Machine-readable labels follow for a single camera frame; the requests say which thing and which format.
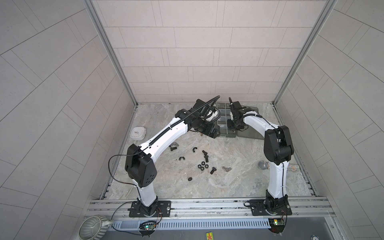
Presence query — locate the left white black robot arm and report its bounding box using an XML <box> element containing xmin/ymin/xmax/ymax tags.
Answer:
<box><xmin>124</xmin><ymin>96</ymin><xmax>220</xmax><ymax>217</ymax></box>

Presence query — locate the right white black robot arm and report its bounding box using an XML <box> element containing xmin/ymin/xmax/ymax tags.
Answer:
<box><xmin>227</xmin><ymin>99</ymin><xmax>294</xmax><ymax>216</ymax></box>

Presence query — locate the green compartment organizer box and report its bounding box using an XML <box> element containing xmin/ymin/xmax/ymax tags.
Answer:
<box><xmin>214</xmin><ymin>101</ymin><xmax>264</xmax><ymax>140</ymax></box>

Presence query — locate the black bolt pair centre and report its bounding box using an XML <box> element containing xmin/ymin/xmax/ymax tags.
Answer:
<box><xmin>202</xmin><ymin>151</ymin><xmax>209</xmax><ymax>163</ymax></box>

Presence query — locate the sprinkle-filled clear bottle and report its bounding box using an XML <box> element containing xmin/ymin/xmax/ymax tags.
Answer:
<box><xmin>258</xmin><ymin>161</ymin><xmax>300</xmax><ymax>172</ymax></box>

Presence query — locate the white round container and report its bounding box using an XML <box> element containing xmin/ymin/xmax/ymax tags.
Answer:
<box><xmin>130</xmin><ymin>126</ymin><xmax>147</xmax><ymax>141</ymax></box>

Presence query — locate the right controller board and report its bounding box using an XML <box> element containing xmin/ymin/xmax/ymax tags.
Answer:
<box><xmin>268</xmin><ymin>219</ymin><xmax>286</xmax><ymax>234</ymax></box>

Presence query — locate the controller board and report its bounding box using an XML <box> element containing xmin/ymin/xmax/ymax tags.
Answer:
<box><xmin>139</xmin><ymin>221</ymin><xmax>157</xmax><ymax>236</ymax></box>
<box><xmin>268</xmin><ymin>219</ymin><xmax>286</xmax><ymax>234</ymax></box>

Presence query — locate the left controller board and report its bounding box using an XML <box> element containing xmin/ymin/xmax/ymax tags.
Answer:
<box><xmin>139</xmin><ymin>221</ymin><xmax>157</xmax><ymax>236</ymax></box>

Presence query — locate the grey ribbed bowl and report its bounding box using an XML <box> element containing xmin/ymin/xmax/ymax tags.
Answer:
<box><xmin>79</xmin><ymin>215</ymin><xmax>114</xmax><ymax>240</ymax></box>

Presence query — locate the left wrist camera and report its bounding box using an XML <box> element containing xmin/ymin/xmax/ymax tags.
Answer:
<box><xmin>207</xmin><ymin>110</ymin><xmax>220</xmax><ymax>122</ymax></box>

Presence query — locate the aluminium mounting rail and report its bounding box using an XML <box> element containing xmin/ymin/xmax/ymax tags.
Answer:
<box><xmin>85</xmin><ymin>196</ymin><xmax>336</xmax><ymax>220</ymax></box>

